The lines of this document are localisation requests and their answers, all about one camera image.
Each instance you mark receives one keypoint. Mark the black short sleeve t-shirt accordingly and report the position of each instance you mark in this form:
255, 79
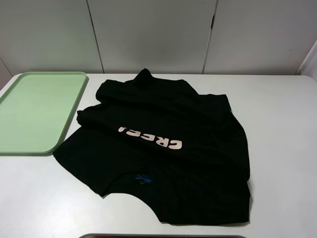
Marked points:
183, 154

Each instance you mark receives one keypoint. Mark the light green plastic tray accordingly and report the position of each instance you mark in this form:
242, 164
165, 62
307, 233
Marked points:
36, 110

